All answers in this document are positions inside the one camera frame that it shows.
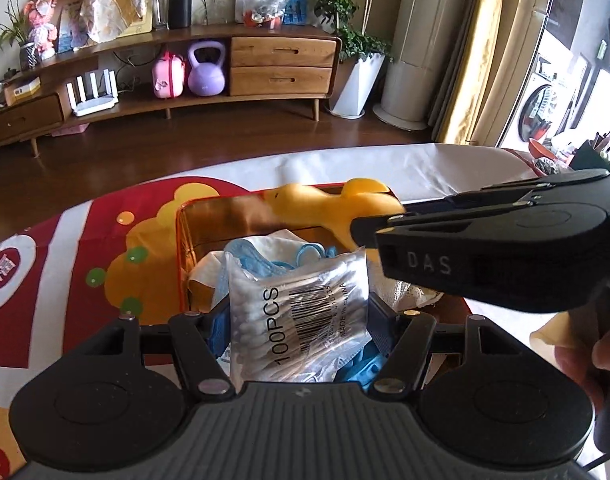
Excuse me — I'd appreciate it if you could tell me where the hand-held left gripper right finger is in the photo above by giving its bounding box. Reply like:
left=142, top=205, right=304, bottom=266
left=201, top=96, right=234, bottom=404
left=367, top=296, right=516, bottom=395

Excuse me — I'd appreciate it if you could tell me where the white planter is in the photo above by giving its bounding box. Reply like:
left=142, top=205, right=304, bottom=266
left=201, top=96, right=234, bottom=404
left=329, top=52, right=388, bottom=120

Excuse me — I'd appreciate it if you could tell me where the dark wooden drawer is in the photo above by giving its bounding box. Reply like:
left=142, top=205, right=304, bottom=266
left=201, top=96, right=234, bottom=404
left=0, top=94, right=65, bottom=147

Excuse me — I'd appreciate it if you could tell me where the potted orchid plant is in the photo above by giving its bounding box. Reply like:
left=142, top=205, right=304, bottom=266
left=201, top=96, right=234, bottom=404
left=0, top=0, right=42, bottom=74

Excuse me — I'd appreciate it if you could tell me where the pink doll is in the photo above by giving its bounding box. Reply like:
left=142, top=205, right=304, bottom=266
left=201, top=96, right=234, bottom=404
left=22, top=0, right=62, bottom=61

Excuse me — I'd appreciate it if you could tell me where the white router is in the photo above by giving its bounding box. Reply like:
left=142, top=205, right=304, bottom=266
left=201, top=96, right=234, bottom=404
left=66, top=70, right=120, bottom=117

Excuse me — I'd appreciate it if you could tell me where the pink toy suitcase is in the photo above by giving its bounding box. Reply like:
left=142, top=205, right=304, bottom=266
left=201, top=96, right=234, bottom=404
left=151, top=50, right=187, bottom=100

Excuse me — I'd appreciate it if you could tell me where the crumpled silver foil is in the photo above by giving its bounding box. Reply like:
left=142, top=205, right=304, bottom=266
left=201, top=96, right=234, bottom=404
left=532, top=157, right=572, bottom=177

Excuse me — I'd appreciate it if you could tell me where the picture box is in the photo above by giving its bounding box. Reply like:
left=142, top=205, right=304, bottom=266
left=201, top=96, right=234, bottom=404
left=57, top=0, right=86, bottom=54

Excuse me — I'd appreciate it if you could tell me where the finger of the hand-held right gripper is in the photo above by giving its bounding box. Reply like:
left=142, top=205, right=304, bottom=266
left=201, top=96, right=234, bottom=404
left=349, top=204, right=516, bottom=251
left=388, top=186, right=534, bottom=222

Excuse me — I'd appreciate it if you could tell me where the yellow plush toy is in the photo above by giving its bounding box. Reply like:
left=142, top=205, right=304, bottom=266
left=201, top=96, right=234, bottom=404
left=264, top=177, right=407, bottom=252

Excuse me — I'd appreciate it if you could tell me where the purple kettlebell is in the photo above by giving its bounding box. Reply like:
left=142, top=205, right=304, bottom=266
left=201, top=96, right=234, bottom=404
left=186, top=40, right=227, bottom=97

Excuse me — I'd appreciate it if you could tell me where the white lace cloth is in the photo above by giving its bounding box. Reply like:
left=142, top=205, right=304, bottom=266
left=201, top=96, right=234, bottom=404
left=379, top=277, right=444, bottom=312

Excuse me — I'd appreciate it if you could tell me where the black pen holder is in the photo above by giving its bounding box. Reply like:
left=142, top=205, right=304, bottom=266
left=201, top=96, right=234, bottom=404
left=574, top=127, right=610, bottom=172

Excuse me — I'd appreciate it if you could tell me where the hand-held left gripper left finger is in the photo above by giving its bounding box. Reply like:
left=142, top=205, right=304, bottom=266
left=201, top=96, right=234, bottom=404
left=92, top=299, right=236, bottom=397

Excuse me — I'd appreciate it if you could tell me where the blue face mask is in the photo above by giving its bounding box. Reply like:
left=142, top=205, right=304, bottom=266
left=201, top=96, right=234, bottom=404
left=224, top=236, right=339, bottom=283

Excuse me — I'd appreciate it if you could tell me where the small cardboard box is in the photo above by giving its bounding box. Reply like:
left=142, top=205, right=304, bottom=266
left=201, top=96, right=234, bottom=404
left=2, top=75, right=42, bottom=106

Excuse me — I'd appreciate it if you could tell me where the blue plastic pack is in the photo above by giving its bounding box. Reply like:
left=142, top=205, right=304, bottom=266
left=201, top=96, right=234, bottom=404
left=282, top=0, right=309, bottom=26

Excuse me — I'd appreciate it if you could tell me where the white washing machine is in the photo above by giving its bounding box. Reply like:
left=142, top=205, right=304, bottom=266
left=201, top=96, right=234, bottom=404
left=504, top=54, right=592, bottom=152

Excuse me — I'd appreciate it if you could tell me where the green indoor tree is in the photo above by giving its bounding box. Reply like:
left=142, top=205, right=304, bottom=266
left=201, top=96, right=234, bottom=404
left=304, top=0, right=394, bottom=64

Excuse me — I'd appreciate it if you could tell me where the bag of cotton swabs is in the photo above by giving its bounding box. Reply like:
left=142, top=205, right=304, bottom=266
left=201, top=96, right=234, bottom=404
left=224, top=247, right=372, bottom=394

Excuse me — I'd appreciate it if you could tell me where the yellow curtain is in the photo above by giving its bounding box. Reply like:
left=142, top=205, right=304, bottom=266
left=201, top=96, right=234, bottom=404
left=434, top=0, right=556, bottom=147

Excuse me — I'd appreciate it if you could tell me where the light wooden drawer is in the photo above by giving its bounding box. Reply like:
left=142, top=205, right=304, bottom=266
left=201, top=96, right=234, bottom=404
left=230, top=36, right=337, bottom=69
left=229, top=66, right=334, bottom=97

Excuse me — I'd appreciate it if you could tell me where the black speaker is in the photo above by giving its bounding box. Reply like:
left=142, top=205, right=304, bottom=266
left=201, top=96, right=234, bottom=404
left=167, top=0, right=193, bottom=30

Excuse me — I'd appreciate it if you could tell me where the red tin box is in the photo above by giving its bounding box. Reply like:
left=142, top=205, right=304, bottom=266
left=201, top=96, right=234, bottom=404
left=174, top=185, right=473, bottom=373

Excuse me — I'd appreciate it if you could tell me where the wooden TV cabinet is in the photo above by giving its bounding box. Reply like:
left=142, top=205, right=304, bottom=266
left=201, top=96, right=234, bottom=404
left=0, top=24, right=344, bottom=159

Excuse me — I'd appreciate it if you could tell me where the clear plastic bag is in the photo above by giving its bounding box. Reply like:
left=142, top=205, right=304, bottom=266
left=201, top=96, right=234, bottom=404
left=242, top=0, right=292, bottom=29

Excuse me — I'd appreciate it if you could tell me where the white tower air conditioner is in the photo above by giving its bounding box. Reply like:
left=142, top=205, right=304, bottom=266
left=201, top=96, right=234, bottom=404
left=372, top=0, right=496, bottom=134

